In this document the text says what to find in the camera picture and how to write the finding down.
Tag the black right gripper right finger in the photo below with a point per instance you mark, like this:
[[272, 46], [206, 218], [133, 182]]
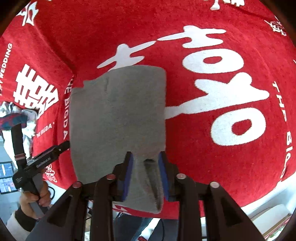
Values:
[[206, 211]]

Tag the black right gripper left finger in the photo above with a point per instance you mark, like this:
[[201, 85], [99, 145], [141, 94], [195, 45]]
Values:
[[66, 219]]

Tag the grey knit garment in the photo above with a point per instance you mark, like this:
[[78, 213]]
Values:
[[121, 111]]

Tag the person's left forearm white sleeve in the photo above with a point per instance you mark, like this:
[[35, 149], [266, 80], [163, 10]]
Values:
[[21, 222]]

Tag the person's left hand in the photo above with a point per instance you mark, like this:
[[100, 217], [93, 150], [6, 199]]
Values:
[[27, 198]]

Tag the person's blue jeans legs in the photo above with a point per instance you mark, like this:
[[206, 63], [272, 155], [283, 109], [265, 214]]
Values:
[[128, 227]]

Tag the patterned white blue red cloth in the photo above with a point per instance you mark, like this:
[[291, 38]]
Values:
[[12, 115]]

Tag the red blanket with white print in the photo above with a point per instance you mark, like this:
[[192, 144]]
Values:
[[230, 83]]

